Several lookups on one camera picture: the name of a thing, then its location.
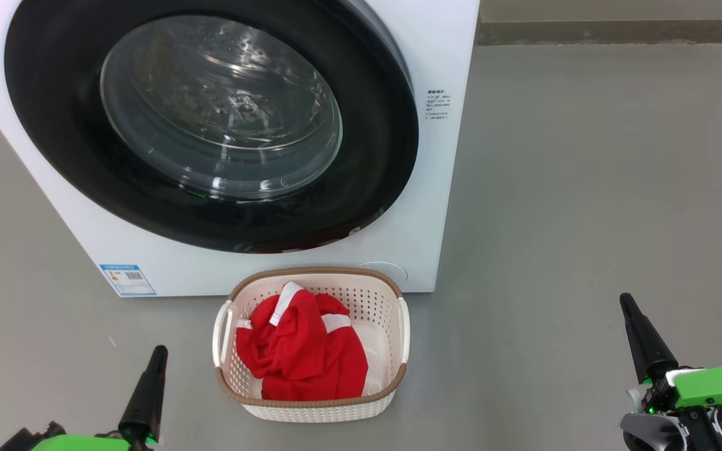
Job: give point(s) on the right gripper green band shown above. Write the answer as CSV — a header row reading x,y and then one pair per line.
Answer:
x,y
718,385

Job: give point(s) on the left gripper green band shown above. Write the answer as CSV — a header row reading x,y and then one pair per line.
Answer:
x,y
85,443

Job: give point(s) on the red garment with white trim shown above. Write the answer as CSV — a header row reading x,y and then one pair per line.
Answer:
x,y
304,357

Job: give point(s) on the dark round glass washer door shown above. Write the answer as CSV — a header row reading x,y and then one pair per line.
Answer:
x,y
54,125

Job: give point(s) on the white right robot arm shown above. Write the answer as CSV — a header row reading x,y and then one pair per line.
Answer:
x,y
655,432

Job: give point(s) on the white front-load washing machine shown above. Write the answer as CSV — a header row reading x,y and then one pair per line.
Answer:
x,y
442,188

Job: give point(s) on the cream perforated laundry basket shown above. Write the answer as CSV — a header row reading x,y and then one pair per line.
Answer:
x,y
386,300

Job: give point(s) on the blue energy label sticker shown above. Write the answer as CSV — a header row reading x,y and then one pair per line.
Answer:
x,y
127,280

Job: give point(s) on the round white filter cover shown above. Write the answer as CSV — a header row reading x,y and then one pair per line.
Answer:
x,y
392,270

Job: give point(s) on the printed instruction decal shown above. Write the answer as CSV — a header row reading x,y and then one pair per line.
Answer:
x,y
438,104

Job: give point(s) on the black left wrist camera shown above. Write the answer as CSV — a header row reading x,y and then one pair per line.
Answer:
x,y
26,438

